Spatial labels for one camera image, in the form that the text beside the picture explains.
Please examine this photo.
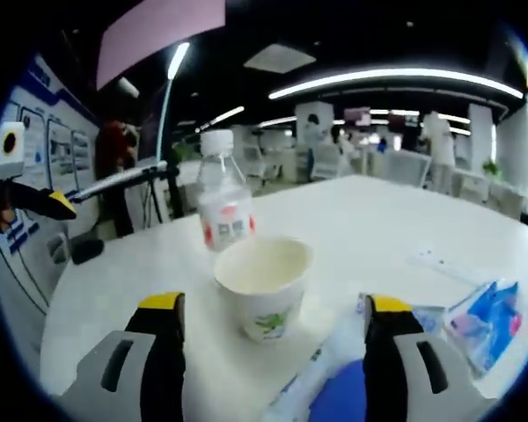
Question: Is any silver tripod pole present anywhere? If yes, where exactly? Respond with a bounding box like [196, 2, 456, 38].
[71, 159, 169, 204]

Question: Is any thin clear plastic strip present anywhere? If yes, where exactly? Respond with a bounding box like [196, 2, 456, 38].
[406, 249, 481, 283]

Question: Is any wet wipes pack blue lid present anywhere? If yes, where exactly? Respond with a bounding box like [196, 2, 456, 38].
[262, 293, 446, 422]

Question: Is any person's left hand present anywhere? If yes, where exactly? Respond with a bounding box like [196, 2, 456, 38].
[0, 205, 19, 235]

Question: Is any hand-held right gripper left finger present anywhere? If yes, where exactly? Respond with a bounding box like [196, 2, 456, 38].
[62, 291, 187, 422]

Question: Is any ceiling air vent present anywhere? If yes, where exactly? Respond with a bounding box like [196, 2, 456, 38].
[243, 42, 317, 75]

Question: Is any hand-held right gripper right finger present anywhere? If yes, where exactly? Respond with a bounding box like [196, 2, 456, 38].
[362, 293, 499, 422]

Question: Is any blue white wall display board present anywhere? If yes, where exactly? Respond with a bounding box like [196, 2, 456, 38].
[0, 54, 101, 266]

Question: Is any black pouch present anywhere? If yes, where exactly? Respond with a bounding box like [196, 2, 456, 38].
[70, 238, 106, 266]

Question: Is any clear plastic water bottle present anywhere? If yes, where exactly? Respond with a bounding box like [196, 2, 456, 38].
[195, 129, 257, 253]

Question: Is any tall lamp stand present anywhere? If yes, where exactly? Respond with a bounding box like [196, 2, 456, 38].
[155, 40, 192, 169]

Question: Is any large pink hanging panel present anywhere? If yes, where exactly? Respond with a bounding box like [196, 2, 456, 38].
[95, 0, 227, 92]

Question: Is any curved ceiling light strip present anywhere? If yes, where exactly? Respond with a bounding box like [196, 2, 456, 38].
[267, 67, 525, 101]

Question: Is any white paper cup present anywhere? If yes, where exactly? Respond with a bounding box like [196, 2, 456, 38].
[213, 236, 315, 345]

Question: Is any blue snack packet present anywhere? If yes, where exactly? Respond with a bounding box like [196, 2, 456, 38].
[443, 279, 524, 380]

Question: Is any white table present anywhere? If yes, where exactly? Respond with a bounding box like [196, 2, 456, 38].
[38, 174, 528, 422]

